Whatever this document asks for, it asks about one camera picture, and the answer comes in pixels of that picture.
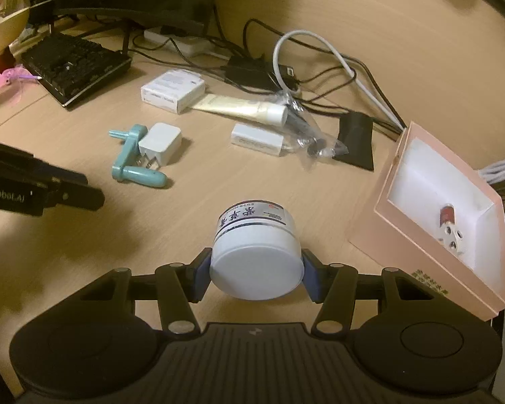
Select black keyboard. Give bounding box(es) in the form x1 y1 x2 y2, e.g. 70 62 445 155
21 34 133 108

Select white round jar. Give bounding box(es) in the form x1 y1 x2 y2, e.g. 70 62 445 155
209 200 305 302

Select black monitor stand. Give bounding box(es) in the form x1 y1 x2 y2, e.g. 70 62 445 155
56 0 225 39

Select small white adapter box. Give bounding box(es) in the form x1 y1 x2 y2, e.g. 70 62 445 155
231 123 285 158

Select pink ribbon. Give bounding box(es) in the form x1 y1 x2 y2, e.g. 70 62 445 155
0 66 41 94

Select pink cardboard box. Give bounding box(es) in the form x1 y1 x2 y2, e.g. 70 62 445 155
348 121 505 319

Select teal hand crank tool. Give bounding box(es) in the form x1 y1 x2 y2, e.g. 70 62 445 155
108 124 168 190

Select white plug adapter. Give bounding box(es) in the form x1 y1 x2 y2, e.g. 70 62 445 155
440 222 466 256

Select black power adapter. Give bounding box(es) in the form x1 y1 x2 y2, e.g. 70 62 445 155
226 54 298 92

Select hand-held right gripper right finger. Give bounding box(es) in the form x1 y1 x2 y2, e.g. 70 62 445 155
301 247 436 335

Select black pouch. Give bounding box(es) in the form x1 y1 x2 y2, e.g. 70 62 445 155
334 111 375 172

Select black cables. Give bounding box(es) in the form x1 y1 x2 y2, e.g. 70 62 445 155
122 18 407 135

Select white decorative bowl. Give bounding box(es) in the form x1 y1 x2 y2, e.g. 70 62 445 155
0 2 31 59

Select clear plastic bag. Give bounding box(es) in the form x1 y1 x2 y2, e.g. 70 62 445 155
273 88 348 172

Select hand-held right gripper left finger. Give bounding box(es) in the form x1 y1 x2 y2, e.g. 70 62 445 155
81 247 214 335

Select thick white cable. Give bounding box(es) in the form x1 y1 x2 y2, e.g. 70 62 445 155
273 29 407 129

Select white charger plug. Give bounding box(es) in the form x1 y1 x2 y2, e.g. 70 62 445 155
138 122 182 172

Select white power strip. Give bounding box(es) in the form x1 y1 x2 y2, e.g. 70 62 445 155
144 26 214 57

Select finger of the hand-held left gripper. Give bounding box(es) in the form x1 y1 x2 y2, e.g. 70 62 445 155
36 160 90 189
43 182 105 212

